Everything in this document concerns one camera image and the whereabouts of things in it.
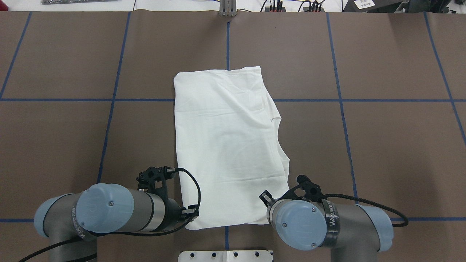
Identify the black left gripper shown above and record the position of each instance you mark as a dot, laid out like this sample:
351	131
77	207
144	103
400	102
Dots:
174	212

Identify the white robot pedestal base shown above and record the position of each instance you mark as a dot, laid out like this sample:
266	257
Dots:
227	256

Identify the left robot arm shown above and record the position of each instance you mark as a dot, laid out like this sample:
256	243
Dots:
74	222

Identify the grey aluminium frame post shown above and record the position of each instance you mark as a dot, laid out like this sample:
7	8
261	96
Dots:
227	8

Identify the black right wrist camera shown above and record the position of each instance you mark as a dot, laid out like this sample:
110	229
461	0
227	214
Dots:
312	192

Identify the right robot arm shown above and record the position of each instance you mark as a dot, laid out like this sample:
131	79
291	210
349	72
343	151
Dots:
353	233

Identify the white long-sleeve printed shirt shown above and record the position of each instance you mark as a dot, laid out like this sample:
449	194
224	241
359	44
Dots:
227	128

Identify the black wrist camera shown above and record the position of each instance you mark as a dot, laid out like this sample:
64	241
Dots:
154	180
312	192

